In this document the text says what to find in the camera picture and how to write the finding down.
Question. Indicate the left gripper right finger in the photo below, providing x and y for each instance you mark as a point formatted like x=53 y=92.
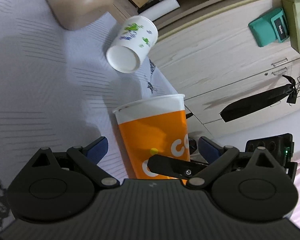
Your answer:
x=218 y=158

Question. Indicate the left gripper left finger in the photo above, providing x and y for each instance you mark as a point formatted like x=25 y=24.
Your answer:
x=86 y=160

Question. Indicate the orange paper cup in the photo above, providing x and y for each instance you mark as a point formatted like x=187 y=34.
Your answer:
x=153 y=126

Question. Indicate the white floral paper cup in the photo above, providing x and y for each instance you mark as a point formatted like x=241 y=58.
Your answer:
x=132 y=44

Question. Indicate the black ribbon bow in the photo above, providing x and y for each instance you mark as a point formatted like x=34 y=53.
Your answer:
x=260 y=101

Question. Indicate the white patterned tablecloth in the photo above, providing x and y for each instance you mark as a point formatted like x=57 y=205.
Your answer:
x=57 y=90

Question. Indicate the light wood wardrobe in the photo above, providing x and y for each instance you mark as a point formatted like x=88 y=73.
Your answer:
x=217 y=61

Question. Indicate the teal fabric pouch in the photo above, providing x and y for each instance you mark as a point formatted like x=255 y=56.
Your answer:
x=270 y=27

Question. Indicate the white paper towel roll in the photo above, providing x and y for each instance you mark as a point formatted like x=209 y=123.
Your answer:
x=160 y=9

